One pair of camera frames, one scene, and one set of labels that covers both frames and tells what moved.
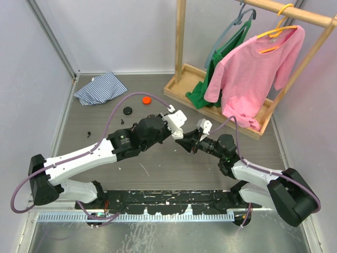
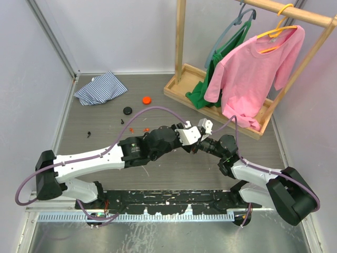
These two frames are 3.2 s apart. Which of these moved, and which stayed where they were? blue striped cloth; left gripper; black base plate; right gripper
Moved: left gripper
Stayed: black base plate; right gripper; blue striped cloth
